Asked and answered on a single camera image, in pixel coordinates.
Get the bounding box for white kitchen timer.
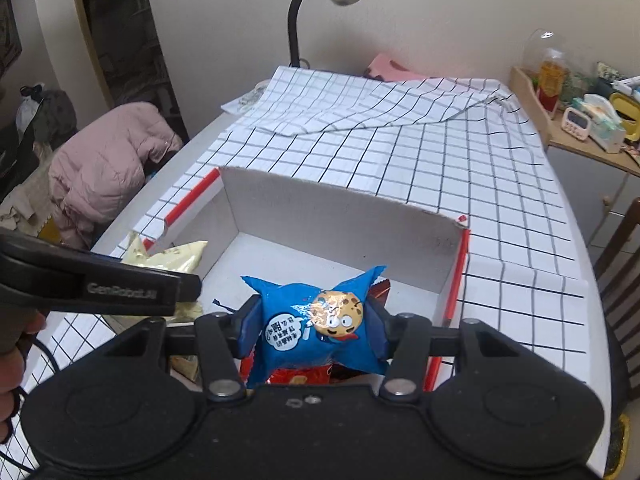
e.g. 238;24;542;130
561;107;591;142

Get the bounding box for blue cookie snack packet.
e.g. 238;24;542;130
243;266;388;388

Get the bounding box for orange drink bottle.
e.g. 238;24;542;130
537;48;566;117

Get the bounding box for wooden tray side cabinet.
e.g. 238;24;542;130
509;66;639;248

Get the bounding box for paper booklet on table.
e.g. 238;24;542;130
220;79;270;116

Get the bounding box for checkered white tablecloth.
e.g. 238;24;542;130
8;67;604;479

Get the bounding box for dark bookshelf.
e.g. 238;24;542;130
81;0;189;143

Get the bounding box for pale yellow snack packet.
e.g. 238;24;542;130
122;233;207;323

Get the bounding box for person's left hand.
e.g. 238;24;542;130
0;309;49;443

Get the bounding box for red rice cracker bag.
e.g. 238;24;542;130
240;353;337;385

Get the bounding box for dark red foil snack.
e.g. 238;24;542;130
369;280;392;308

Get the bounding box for wooden chair right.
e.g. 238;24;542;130
592;197;640;361

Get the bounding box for pink puffer jacket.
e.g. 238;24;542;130
49;102;183;249

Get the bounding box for pink paper item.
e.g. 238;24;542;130
364;54;427;82

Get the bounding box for tissue box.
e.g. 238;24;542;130
572;93;626;154

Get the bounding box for yellow container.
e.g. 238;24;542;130
608;92;640;143

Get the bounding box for red cardboard box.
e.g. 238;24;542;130
122;167;469;325

